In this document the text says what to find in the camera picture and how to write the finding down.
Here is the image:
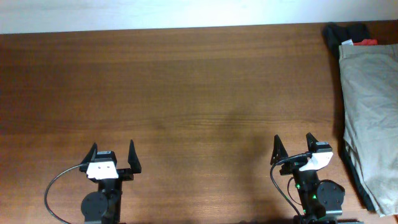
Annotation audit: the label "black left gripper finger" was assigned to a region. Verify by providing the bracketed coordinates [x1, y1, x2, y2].
[81, 142, 98, 164]
[127, 139, 142, 174]

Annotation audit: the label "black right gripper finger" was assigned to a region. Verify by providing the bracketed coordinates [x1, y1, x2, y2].
[306, 133, 318, 152]
[270, 134, 288, 165]

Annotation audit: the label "khaki shorts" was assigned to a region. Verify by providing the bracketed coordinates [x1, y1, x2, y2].
[339, 44, 397, 217]

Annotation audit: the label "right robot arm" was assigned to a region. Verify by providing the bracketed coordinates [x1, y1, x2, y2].
[270, 133, 345, 224]

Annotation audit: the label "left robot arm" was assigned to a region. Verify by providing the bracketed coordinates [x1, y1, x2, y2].
[79, 140, 142, 224]

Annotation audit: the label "white clothing label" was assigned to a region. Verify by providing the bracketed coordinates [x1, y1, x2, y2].
[341, 39, 354, 45]

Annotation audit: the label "black garment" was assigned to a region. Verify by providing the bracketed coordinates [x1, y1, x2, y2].
[322, 22, 376, 212]

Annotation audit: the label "red garment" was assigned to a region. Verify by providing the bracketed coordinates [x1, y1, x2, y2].
[354, 39, 378, 46]

